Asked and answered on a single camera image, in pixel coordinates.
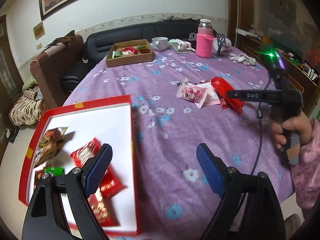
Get red gift box tray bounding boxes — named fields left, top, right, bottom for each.
left=18, top=95, right=139, bottom=239

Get white ceramic mug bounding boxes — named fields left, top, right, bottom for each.
left=152, top=37, right=169, bottom=51

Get person right hand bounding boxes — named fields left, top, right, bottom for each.
left=271, top=111, right=312, bottom=149

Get dark red jujube packet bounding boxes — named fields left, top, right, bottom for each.
left=71, top=138, right=126, bottom=198

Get brown brick sideboard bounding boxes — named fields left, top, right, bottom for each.
left=236, top=28, right=319, bottom=115

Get brown cardboard snack tray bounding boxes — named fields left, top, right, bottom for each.
left=105, top=39, right=153, bottom=68

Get black phone stand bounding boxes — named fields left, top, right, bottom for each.
left=216, top=34, right=226, bottom=56

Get small green candy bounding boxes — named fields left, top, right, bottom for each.
left=44, top=167, right=65, bottom=177

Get red snack pack front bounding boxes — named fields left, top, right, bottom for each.
left=88, top=188, right=119, bottom=227

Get patterned blanket pile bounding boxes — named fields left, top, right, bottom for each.
left=9, top=76, right=49, bottom=126

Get long red snack pack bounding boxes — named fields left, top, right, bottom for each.
left=211, top=76, right=244, bottom=115

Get pink patterned sleeve forearm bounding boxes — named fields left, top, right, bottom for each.
left=291, top=119, right=319, bottom=210

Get small wall plaque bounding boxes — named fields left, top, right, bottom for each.
left=33, top=22, right=45, bottom=40

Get white cloth pile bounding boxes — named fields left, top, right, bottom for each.
left=168, top=39, right=196, bottom=54

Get wooden cabinet door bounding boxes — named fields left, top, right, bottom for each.
left=0, top=15, right=25, bottom=136

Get pink strawberry bear packet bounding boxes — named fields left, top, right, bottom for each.
left=176, top=77, right=208, bottom=108

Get purple floral tablecloth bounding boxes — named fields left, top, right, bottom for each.
left=66, top=50, right=293, bottom=239

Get pink white 520 packet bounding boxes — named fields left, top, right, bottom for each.
left=195, top=82, right=221, bottom=109

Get black leather sofa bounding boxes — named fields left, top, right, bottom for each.
left=61, top=19, right=216, bottom=93

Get brown armchair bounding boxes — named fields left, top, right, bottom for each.
left=30, top=31, right=84, bottom=109

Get gold brown snack bag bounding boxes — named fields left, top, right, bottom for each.
left=33, top=127, right=75, bottom=168

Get thermos with pink sleeve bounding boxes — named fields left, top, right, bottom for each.
left=196, top=19, right=215, bottom=58

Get white work gloves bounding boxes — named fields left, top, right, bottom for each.
left=230, top=53, right=256, bottom=66

